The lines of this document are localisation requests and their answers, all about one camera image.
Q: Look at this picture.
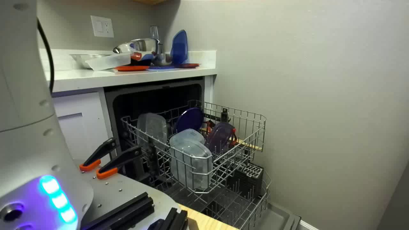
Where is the tilted clear plastic container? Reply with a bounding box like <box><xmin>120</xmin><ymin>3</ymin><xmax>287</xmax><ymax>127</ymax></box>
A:
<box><xmin>85</xmin><ymin>53</ymin><xmax>132</xmax><ymax>73</ymax></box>

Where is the black cutlery basket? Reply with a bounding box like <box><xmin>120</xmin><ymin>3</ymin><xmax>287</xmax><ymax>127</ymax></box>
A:
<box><xmin>226</xmin><ymin>161</ymin><xmax>264</xmax><ymax>198</ymax></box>

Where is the grey metal base plate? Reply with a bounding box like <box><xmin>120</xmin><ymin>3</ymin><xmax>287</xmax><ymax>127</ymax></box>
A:
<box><xmin>79</xmin><ymin>169</ymin><xmax>182</xmax><ymax>225</ymax></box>

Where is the dark blue plate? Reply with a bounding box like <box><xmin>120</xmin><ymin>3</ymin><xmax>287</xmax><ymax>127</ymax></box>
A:
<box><xmin>173</xmin><ymin>106</ymin><xmax>205</xmax><ymax>134</ymax></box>

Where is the shallow clear plastic container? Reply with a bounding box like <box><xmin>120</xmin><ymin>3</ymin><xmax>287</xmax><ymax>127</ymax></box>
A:
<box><xmin>70</xmin><ymin>51</ymin><xmax>102</xmax><ymax>69</ymax></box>

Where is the black aluminium extrusion rail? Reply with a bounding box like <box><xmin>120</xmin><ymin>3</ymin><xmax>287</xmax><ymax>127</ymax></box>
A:
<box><xmin>146</xmin><ymin>206</ymin><xmax>189</xmax><ymax>230</ymax></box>
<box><xmin>80</xmin><ymin>191</ymin><xmax>155</xmax><ymax>230</ymax></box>

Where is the grey wire lower dishwasher rack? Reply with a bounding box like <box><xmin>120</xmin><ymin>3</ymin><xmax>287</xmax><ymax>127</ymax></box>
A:
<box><xmin>145</xmin><ymin>168</ymin><xmax>273</xmax><ymax>230</ymax></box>

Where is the black cable bundle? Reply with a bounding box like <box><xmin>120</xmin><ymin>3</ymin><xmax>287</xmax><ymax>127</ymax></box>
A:
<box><xmin>35</xmin><ymin>18</ymin><xmax>56</xmax><ymax>95</ymax></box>

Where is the flat red plastic lid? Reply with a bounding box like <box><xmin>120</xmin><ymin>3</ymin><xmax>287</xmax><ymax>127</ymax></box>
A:
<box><xmin>113</xmin><ymin>64</ymin><xmax>150</xmax><ymax>73</ymax></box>

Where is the yellow wooden utensil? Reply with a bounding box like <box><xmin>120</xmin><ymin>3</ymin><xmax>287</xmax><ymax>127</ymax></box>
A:
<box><xmin>236</xmin><ymin>140</ymin><xmax>263</xmax><ymax>152</ymax></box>

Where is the small steel mixing bowl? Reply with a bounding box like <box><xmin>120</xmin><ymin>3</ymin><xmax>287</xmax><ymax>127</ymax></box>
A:
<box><xmin>129</xmin><ymin>36</ymin><xmax>162</xmax><ymax>56</ymax></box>

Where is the white stone countertop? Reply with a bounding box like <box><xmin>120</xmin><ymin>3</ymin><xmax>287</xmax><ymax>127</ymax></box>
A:
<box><xmin>39</xmin><ymin>48</ymin><xmax>218</xmax><ymax>95</ymax></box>

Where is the black built-in dishwasher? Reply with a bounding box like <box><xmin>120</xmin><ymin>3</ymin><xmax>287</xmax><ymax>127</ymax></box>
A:
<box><xmin>103</xmin><ymin>77</ymin><xmax>215</xmax><ymax>180</ymax></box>

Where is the large steel mixing bowl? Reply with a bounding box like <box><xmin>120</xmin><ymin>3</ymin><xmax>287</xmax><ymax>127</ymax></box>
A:
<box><xmin>111</xmin><ymin>41</ymin><xmax>138</xmax><ymax>55</ymax></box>

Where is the light wooden board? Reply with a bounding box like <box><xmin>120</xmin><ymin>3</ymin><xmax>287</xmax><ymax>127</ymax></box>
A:
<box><xmin>177</xmin><ymin>203</ymin><xmax>239</xmax><ymax>230</ymax></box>

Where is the purple translucent plastic lid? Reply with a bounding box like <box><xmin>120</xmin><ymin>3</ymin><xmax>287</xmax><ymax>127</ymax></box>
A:
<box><xmin>205</xmin><ymin>122</ymin><xmax>236</xmax><ymax>156</ymax></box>

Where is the white lower cabinet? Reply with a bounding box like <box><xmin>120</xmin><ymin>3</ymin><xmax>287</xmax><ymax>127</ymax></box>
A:
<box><xmin>51</xmin><ymin>88</ymin><xmax>115</xmax><ymax>166</ymax></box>

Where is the blue plastic container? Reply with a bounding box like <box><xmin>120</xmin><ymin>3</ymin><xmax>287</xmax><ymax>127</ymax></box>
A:
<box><xmin>169</xmin><ymin>28</ymin><xmax>190</xmax><ymax>67</ymax></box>

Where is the red plastic container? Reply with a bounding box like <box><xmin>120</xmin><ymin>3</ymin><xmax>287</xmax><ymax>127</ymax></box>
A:
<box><xmin>173</xmin><ymin>62</ymin><xmax>200</xmax><ymax>71</ymax></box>

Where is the white wall outlet plate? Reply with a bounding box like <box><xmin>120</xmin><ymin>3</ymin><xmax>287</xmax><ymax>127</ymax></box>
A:
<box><xmin>89</xmin><ymin>14</ymin><xmax>115</xmax><ymax>40</ymax></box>

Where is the white wire dishwasher rack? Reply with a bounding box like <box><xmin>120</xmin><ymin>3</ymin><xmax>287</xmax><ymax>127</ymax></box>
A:
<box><xmin>120</xmin><ymin>100</ymin><xmax>268</xmax><ymax>196</ymax></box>

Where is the black clamp with orange tip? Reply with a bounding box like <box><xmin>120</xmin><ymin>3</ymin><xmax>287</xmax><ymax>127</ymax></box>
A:
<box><xmin>77</xmin><ymin>138</ymin><xmax>118</xmax><ymax>174</ymax></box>
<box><xmin>95</xmin><ymin>146</ymin><xmax>144</xmax><ymax>182</ymax></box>

